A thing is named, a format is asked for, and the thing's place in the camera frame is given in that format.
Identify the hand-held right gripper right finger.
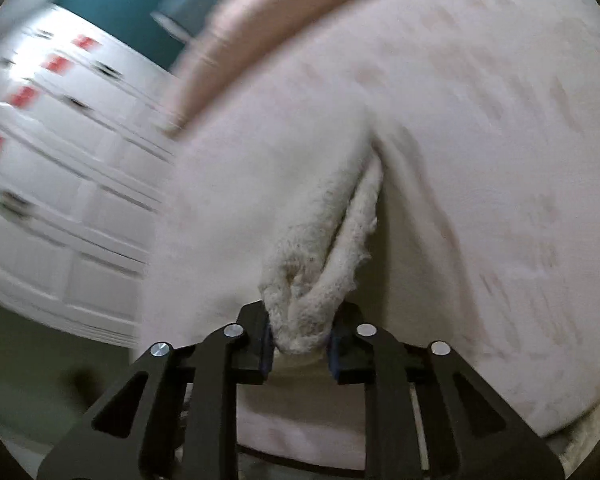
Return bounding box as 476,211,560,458
327,302,564,480

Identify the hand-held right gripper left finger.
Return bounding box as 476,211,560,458
36,301,274,480

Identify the fluffy cream cloth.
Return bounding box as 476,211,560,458
140,105,431,472

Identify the white panelled wardrobe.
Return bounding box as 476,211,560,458
0,2,182,349

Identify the butterfly print blanket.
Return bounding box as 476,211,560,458
180,0,600,442

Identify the long pink bolster pillow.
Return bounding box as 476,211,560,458
162,0,461,137

